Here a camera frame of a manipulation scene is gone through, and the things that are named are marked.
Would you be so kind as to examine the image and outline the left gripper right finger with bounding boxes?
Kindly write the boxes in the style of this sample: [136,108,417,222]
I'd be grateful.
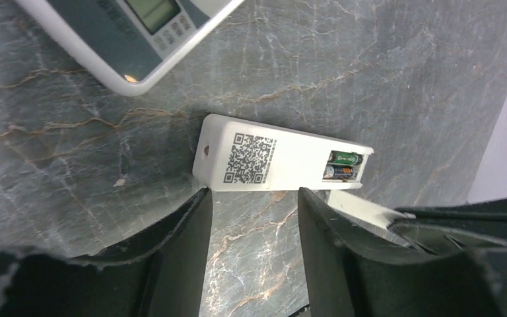
[298,188,507,316]

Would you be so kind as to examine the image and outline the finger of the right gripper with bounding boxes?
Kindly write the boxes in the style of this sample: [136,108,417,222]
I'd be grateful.
[388,198,507,256]

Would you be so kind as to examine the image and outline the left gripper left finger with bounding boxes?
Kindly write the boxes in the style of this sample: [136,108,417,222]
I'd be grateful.
[0,188,213,316]

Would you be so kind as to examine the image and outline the white battery cover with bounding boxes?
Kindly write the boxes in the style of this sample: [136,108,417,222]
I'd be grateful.
[327,190,416,230]

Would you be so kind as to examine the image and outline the black battery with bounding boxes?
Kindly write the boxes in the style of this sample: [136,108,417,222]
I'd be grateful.
[323,164,358,181]

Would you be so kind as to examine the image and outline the long white remote control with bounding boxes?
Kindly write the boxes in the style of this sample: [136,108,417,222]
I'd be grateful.
[192,114,374,192]

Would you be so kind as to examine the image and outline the short white remote control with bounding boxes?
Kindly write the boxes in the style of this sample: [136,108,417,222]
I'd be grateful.
[18,0,242,96]

